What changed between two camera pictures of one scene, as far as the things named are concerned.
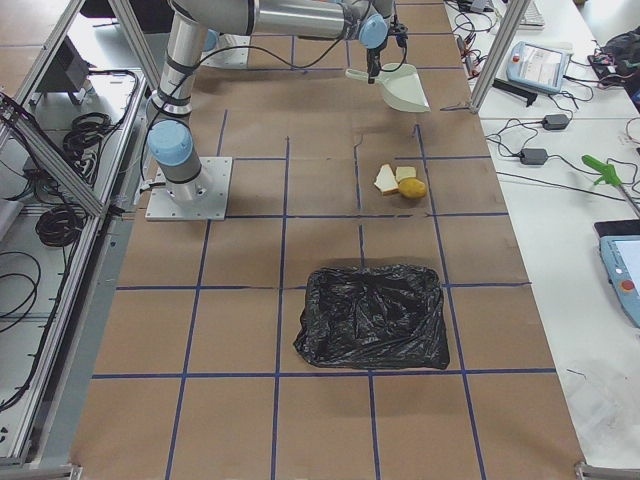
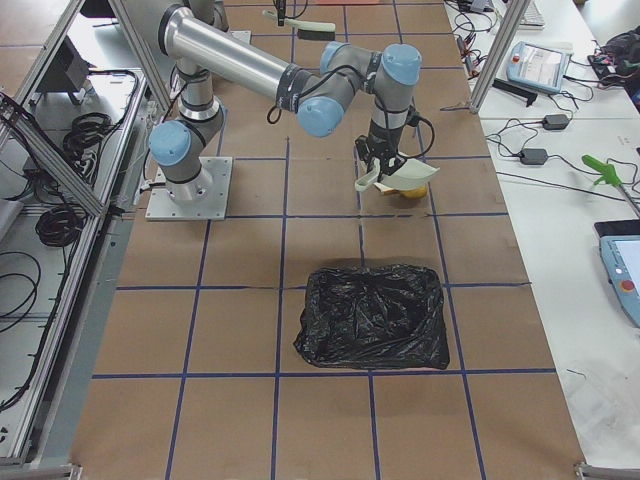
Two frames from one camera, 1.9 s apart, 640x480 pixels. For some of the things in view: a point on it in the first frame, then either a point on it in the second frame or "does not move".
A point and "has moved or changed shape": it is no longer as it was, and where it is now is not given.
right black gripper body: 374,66 → 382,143
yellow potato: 412,188 does not move
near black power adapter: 533,156 does not move
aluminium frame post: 512,18 does not move
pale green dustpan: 399,84 has moved or changed shape
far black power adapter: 555,122 does not move
